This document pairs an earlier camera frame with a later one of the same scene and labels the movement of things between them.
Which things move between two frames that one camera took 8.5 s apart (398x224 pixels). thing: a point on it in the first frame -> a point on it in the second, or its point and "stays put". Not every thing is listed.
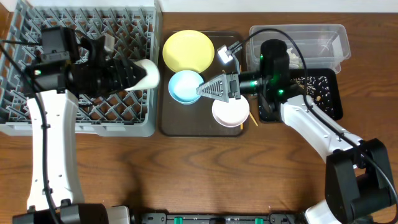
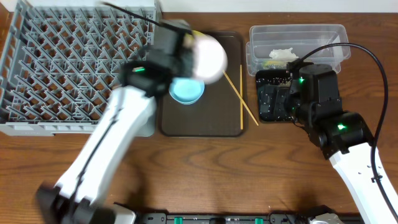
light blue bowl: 183,86 stays put
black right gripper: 222,88 -> 280,93
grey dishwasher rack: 134,32 stays put
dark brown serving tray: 196,119 stays put
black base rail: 274,218 stays put
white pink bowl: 232,114 -> 210,58
